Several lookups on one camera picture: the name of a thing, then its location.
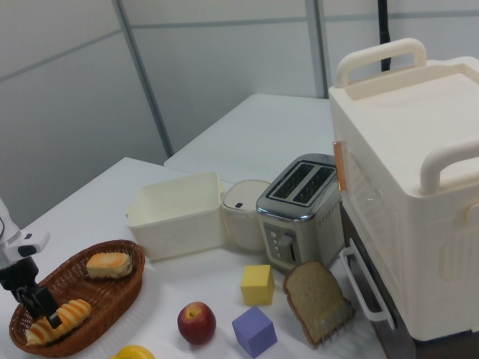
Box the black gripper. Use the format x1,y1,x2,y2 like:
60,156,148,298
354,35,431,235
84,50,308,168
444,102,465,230
0,257,63,331

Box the long striped bread roll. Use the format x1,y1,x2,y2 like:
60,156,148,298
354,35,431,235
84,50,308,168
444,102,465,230
25,298,93,346

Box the square golden bread roll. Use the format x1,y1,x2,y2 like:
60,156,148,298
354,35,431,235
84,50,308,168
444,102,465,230
86,252,134,280

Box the brown bread slice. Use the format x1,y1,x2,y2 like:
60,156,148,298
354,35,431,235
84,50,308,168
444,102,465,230
282,260,353,346

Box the brown wicker basket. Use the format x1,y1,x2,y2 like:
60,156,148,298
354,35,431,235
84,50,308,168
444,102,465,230
8,239,147,355

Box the yellow banana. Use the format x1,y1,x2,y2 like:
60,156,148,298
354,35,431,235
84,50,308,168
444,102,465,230
110,344,156,359

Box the red apple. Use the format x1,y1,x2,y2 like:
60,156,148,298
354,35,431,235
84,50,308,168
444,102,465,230
177,301,217,346

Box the open cream plastic box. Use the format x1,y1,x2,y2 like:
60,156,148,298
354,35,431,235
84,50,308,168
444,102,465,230
125,171,227,262

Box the purple foam cube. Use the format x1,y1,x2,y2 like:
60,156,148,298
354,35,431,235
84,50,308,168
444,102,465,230
231,305,278,359

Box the yellow foam cube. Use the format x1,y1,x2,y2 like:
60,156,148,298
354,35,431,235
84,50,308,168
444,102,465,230
239,264,275,307

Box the small cream lidded canister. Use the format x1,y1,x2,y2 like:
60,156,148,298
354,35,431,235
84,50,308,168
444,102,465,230
222,179,271,251

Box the silver two-slot toaster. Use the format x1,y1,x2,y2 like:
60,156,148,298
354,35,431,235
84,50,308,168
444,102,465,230
255,153,345,274

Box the large cream toy oven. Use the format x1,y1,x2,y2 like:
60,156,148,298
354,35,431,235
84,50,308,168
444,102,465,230
328,37,479,343

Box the black pole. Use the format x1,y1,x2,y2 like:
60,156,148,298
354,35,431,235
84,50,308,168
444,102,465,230
376,0,393,73

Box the white oven door handle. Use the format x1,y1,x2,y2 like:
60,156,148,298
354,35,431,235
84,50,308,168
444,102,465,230
339,246,396,330

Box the copper cabinet handle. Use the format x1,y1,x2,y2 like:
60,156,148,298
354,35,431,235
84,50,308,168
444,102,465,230
332,141,347,191

